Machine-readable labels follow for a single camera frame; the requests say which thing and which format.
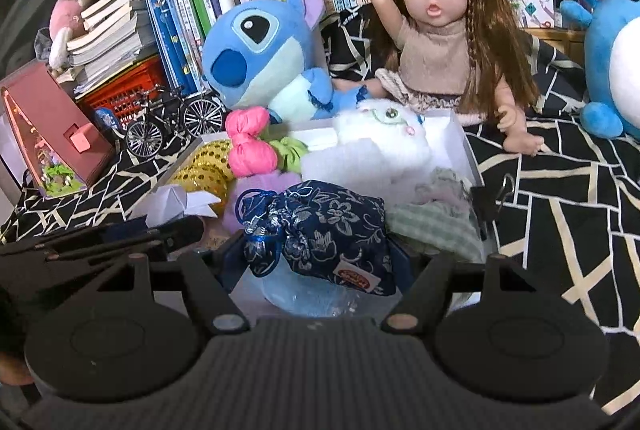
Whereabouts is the purple fluffy heart plush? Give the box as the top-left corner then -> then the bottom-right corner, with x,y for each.
221,170 -> 302,234

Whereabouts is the white paper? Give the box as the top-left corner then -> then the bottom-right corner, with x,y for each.
130,185 -> 222,228

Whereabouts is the pink bow green scrunchie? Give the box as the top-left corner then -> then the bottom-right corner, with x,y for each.
226,107 -> 309,177

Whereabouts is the miniature black bicycle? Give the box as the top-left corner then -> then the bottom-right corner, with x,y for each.
124,85 -> 228,159

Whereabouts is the white fluffy cat plush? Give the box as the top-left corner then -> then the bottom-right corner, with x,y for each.
333,98 -> 432,172

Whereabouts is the red plastic basket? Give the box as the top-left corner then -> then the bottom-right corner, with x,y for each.
76,55 -> 167,130

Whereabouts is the black white patterned cloth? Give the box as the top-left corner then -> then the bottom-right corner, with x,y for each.
1,6 -> 639,416

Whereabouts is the white cardboard box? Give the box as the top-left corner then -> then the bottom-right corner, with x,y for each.
150,109 -> 497,321

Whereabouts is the pink triangular dollhouse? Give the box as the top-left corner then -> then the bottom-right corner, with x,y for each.
1,60 -> 114,198

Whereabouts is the brown haired baby doll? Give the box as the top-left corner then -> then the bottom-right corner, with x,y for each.
360,0 -> 544,156

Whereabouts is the blue round Marill plush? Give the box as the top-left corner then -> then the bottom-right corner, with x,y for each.
560,0 -> 640,138

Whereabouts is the light blue plastic packet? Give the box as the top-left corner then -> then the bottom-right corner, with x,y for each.
258,259 -> 401,320

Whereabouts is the black binder clip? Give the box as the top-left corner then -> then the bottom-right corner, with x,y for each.
470,173 -> 515,241

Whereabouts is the green gingham floral cloth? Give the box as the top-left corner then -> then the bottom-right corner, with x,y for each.
385,167 -> 485,263

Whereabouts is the blue Stitch plush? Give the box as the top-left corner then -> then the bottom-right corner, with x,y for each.
202,0 -> 370,123

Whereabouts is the navy floral drawstring pouch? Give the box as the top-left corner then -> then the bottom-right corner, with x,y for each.
236,181 -> 397,297

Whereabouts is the pink white plush toy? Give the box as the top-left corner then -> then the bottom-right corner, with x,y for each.
49,0 -> 94,70

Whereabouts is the stack of white books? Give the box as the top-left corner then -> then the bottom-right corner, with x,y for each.
49,0 -> 157,98

